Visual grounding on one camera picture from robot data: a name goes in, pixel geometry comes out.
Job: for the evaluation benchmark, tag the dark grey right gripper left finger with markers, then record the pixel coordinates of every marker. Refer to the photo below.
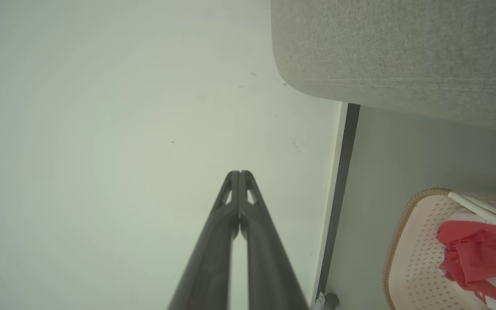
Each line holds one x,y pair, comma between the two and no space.
213,258

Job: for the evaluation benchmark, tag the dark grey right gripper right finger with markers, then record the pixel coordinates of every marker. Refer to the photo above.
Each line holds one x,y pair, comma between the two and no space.
265,267

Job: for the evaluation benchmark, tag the red shorts with white trim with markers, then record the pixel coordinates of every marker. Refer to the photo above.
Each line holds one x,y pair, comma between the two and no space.
472,245

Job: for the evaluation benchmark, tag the grey fabric sofa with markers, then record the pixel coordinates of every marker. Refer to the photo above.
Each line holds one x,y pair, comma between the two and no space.
403,43

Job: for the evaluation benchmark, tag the grey metal stand leg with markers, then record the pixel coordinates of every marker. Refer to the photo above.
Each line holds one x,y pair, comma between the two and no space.
319,303

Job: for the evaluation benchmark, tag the black caster wheel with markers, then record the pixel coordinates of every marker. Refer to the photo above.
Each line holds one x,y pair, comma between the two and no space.
332,301

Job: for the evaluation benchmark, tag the black baseboard strip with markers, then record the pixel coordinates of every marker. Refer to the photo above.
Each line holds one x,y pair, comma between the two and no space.
341,181

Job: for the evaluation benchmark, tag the cream perforated laundry basket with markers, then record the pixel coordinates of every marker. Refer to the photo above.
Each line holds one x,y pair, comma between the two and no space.
420,241

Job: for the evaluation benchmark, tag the white wall trim strip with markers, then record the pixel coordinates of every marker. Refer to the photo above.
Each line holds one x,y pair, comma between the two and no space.
332,181

